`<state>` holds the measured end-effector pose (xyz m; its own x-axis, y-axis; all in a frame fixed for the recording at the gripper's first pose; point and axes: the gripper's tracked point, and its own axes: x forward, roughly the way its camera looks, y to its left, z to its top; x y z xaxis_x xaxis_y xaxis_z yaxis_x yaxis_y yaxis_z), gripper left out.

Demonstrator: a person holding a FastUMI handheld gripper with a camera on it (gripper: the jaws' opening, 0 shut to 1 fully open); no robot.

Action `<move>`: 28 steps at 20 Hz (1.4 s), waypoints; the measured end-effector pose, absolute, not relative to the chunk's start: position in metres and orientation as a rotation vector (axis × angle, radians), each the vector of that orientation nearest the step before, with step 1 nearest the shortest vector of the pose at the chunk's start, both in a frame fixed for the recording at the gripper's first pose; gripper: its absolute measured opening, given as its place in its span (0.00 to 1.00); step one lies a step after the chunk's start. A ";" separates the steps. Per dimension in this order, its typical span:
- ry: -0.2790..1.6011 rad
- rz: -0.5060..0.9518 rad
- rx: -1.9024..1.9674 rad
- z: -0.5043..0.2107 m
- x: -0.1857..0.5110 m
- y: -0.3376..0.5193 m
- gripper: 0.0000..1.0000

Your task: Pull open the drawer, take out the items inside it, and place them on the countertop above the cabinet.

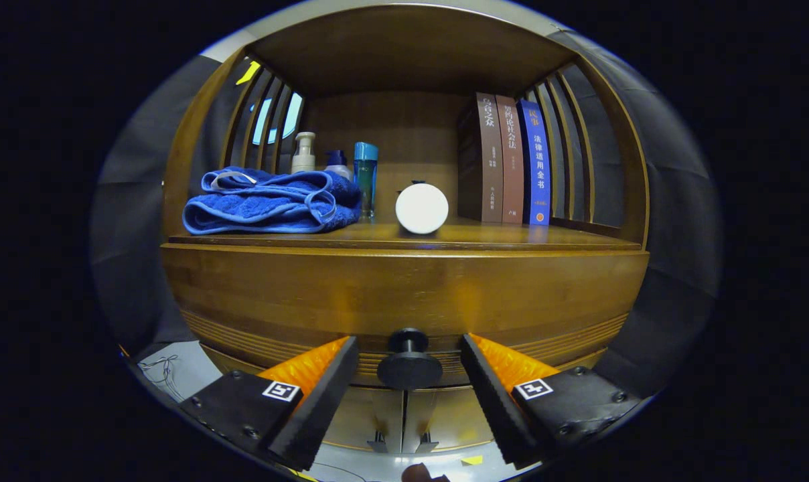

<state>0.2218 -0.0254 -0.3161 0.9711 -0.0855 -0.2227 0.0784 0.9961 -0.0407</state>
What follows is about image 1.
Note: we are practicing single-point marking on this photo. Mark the white green tube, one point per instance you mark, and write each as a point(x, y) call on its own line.
point(422, 208)

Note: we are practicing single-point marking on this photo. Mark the blue folded towel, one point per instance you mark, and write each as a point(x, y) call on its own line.
point(264, 201)

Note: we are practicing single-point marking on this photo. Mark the wooden cabinet door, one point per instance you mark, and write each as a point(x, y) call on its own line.
point(445, 418)
point(364, 415)

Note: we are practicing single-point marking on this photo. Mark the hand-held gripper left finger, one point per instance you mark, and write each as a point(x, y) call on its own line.
point(317, 408)

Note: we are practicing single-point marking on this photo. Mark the blue book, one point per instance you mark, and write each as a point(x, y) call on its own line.
point(537, 167)

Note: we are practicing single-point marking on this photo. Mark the dark brown book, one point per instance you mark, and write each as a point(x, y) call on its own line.
point(488, 161)

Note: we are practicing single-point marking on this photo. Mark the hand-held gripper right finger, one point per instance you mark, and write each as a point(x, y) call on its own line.
point(495, 408)

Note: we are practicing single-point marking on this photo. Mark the wooden countertop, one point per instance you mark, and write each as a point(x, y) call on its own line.
point(485, 234)

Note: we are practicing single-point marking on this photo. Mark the teal clear bottle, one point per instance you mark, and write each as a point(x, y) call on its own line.
point(365, 177)

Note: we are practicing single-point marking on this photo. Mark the black drawer knob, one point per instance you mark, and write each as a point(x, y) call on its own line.
point(409, 365)

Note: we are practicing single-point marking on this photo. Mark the white bottle blue pump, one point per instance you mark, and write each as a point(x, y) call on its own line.
point(338, 164)

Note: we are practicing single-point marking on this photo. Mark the reddish brown book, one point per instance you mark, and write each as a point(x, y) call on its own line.
point(511, 161)

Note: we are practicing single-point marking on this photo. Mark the yellow tape piece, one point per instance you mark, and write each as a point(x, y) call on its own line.
point(472, 460)

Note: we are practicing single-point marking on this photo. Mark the wooden cabinet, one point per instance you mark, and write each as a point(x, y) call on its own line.
point(404, 53)

